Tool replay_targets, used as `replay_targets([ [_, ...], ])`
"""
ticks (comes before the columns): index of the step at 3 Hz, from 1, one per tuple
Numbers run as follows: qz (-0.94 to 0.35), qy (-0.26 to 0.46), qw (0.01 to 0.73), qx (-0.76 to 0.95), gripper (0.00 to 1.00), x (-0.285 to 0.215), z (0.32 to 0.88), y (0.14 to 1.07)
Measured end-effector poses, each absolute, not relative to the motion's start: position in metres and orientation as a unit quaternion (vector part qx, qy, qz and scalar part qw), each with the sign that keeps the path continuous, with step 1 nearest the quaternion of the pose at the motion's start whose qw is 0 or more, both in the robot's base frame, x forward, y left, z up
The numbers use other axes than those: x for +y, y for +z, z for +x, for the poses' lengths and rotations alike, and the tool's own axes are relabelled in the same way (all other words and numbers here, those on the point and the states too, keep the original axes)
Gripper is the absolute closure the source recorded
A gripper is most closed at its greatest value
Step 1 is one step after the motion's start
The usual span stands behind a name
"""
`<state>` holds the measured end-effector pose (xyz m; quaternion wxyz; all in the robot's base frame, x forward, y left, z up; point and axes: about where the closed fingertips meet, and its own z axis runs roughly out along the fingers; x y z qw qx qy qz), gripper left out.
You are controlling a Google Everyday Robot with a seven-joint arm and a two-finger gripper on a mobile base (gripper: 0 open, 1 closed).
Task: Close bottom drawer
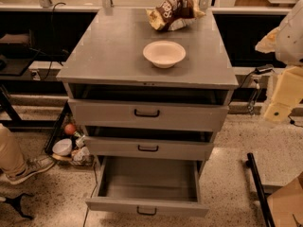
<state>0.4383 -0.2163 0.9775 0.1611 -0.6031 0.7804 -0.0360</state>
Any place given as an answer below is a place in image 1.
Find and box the black metal bar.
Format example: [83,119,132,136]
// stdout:
[246,152,276,227]

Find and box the grey middle drawer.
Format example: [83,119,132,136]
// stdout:
[85,136,214,161]

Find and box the white bowl in basket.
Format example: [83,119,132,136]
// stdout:
[52,138,72,156]

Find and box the black cable on right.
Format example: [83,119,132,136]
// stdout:
[230,69,303,129]

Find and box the grey drawer cabinet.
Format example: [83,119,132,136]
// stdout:
[56,7,240,163]

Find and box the person leg in khaki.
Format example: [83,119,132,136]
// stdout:
[0,124,27,181]

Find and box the grey top drawer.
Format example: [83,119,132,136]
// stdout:
[68,99,228,131]

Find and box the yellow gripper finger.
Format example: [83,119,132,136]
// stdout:
[263,103,292,123]

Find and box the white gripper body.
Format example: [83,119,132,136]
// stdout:
[271,66,303,108]

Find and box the white bowl on cabinet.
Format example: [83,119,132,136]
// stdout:
[143,41,187,69]

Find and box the black cable on floor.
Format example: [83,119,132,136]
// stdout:
[82,164,98,227]

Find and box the black power adapter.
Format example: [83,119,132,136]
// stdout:
[255,64,274,75]

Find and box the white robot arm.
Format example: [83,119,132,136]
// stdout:
[255,0,303,123]

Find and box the brown chip bag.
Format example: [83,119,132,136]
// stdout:
[146,0,205,31]

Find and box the grey drawer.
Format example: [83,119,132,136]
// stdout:
[86,156,208,218]
[68,99,228,131]
[85,136,214,161]

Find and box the black wire basket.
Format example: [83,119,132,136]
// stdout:
[45,103,94,166]

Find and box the grey bottom drawer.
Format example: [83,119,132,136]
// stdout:
[86,156,208,218]

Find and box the black stand foot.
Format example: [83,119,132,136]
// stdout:
[0,193,33,220]

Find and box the crumpled white wrapper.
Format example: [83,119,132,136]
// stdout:
[71,147,91,166]

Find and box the red apple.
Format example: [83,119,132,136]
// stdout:
[64,124,76,135]

